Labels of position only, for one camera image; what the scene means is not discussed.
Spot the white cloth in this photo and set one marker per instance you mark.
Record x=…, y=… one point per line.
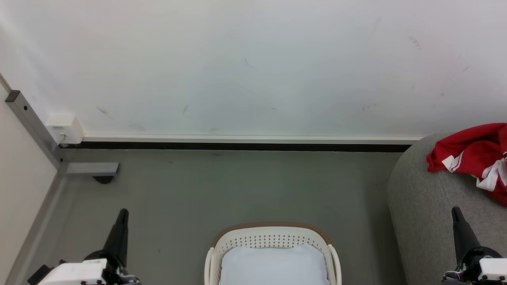
x=273, y=267

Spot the grey fabric seat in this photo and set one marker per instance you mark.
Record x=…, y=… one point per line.
x=424, y=213

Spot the red sports jersey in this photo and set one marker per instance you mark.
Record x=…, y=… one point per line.
x=471, y=150

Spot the black and white baseboard strip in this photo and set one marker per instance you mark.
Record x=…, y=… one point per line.
x=237, y=143

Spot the black caster wheel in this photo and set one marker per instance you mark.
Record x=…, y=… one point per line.
x=103, y=179

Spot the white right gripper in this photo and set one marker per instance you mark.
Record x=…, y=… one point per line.
x=489, y=269

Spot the grey metal frame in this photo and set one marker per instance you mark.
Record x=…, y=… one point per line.
x=35, y=126

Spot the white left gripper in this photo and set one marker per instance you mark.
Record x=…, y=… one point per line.
x=75, y=273

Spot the white plastic laundry basket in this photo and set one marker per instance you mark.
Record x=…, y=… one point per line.
x=269, y=236

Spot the white wall socket box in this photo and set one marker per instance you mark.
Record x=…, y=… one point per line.
x=65, y=127

